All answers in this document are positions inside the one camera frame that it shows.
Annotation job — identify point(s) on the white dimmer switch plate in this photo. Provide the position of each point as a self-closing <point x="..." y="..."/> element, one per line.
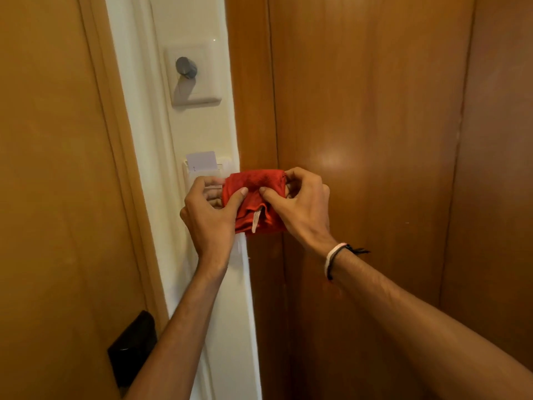
<point x="193" y="74"/>

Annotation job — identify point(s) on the person's right forearm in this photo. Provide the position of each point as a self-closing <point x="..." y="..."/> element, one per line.
<point x="433" y="324"/>

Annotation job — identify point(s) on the person's left hand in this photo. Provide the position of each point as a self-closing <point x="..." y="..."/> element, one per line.
<point x="208" y="229"/>

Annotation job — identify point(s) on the white wristband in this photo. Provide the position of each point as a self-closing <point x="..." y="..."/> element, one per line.
<point x="332" y="257"/>

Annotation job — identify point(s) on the white key card holder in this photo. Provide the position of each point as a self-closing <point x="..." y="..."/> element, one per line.
<point x="208" y="174"/>

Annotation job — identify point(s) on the black electronic door lock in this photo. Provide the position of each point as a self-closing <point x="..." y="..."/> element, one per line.
<point x="132" y="349"/>

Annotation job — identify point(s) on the person's left thumb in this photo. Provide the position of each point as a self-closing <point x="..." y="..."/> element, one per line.
<point x="235" y="202"/>

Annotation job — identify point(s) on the red cloth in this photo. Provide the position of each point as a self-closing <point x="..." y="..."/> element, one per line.
<point x="255" y="202"/>

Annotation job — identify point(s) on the brown wooden door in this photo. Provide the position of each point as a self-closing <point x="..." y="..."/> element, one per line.
<point x="54" y="195"/>

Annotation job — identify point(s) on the person's left forearm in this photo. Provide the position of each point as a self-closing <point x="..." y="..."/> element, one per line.
<point x="177" y="333"/>

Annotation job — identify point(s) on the person's right hand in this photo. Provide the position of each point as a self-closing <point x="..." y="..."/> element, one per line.
<point x="306" y="212"/>

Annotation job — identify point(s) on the grey dimmer knob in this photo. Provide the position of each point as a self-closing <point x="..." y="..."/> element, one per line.
<point x="186" y="67"/>

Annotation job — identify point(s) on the person's left middle finger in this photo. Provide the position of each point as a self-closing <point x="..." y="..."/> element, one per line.
<point x="213" y="194"/>

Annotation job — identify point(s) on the person's right thumb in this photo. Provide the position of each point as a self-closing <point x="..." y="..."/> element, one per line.
<point x="275" y="200"/>

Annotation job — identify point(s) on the white key card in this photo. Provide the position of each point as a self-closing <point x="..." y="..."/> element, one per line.
<point x="202" y="161"/>

